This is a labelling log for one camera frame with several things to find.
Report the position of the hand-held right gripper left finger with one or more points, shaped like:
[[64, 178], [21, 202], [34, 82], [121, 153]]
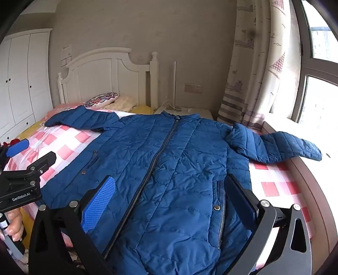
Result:
[[99, 206]]

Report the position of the white wardrobe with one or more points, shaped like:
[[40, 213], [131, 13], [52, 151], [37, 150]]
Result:
[[21, 79]]

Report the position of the white wall paper notice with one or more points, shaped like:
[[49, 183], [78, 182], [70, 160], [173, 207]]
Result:
[[66, 54]]

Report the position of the sailboat printed curtain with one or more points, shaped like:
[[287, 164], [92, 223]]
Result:
[[250, 66]]

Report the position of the embroidered patterned pillow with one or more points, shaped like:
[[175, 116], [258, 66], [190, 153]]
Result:
[[101, 100]]

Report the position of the white window sill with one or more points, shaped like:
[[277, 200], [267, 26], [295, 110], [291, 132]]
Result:
[[327, 169]]

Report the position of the blue quilted jacket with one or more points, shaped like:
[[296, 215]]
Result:
[[171, 172]]

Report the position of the white lamp pole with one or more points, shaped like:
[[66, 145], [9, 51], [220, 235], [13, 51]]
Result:
[[174, 84]]

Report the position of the person's left hand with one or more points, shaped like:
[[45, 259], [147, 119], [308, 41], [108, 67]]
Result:
[[15, 220]]

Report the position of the white nightstand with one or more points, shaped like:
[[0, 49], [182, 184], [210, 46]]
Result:
[[200, 112]]

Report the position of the pink white checked blanket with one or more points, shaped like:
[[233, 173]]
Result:
[[66, 132]]

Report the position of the grey framed window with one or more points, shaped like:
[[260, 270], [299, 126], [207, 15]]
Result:
[[306, 69]]

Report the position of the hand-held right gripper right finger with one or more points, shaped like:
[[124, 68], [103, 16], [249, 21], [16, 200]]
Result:
[[243, 202]]

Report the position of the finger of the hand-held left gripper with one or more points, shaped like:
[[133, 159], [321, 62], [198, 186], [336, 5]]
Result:
[[43, 161], [17, 148]]

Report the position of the cream textured pillow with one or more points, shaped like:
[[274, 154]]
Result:
[[124, 103]]

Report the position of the white wooden headboard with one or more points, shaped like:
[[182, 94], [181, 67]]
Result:
[[105, 71]]

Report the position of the beige wall socket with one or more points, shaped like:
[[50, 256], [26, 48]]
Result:
[[193, 88]]

